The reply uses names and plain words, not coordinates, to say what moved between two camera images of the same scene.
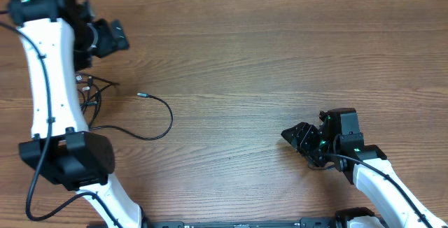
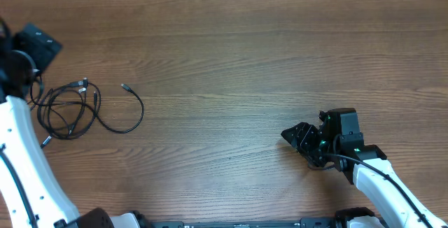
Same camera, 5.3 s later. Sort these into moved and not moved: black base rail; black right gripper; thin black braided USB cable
Moved: thin black braided USB cable
Not moved: black right gripper; black base rail
